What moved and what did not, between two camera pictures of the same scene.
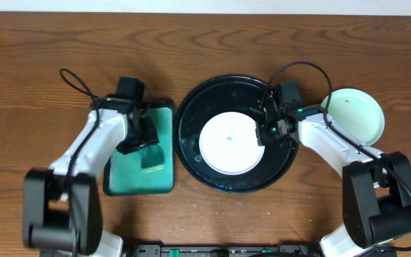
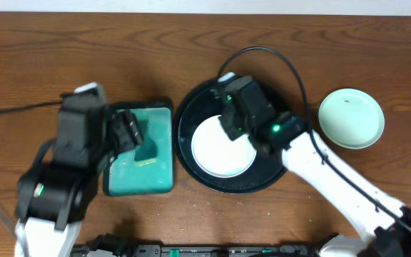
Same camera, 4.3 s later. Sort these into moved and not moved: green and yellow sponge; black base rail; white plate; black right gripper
Moved: black right gripper; white plate; green and yellow sponge
Not moved: black base rail
